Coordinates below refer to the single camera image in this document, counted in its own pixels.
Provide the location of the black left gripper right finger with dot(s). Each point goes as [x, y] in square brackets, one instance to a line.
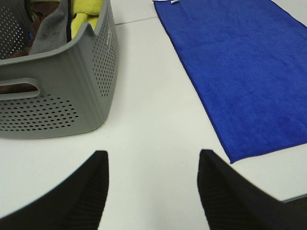
[231, 202]

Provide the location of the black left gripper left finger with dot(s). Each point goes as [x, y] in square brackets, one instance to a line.
[77, 203]

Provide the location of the blue microfiber towel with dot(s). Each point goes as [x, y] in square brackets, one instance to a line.
[247, 60]

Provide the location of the grey perforated laundry basket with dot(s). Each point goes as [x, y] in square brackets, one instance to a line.
[74, 84]

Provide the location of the grey towel in basket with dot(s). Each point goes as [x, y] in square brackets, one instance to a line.
[55, 30]

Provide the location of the yellow-green towel in basket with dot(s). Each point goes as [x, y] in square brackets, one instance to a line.
[84, 11]

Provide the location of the brown towel in basket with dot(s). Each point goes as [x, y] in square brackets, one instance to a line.
[39, 10]

